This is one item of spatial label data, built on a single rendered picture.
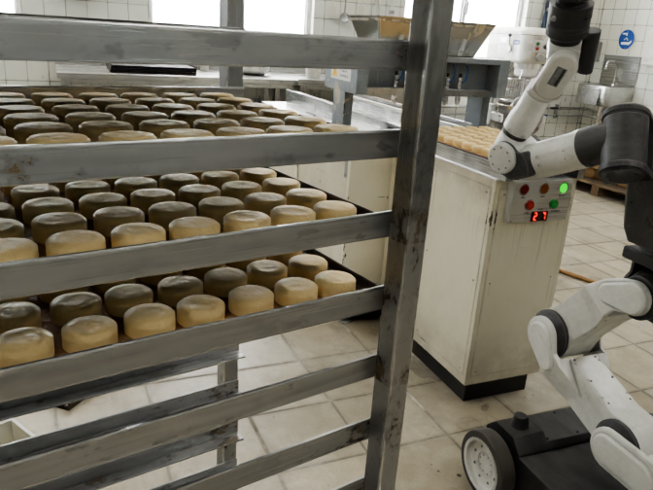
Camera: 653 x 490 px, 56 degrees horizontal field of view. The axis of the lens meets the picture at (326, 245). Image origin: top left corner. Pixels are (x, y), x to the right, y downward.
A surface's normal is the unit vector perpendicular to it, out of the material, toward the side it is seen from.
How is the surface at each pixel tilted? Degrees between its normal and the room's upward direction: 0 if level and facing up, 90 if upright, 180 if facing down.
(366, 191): 90
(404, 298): 90
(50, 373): 90
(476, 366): 90
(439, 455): 0
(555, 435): 0
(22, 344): 0
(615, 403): 20
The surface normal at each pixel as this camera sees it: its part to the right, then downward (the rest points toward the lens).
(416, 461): 0.07, -0.94
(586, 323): -0.93, 0.06
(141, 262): 0.56, 0.30
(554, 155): -0.77, 0.29
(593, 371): 0.18, -0.77
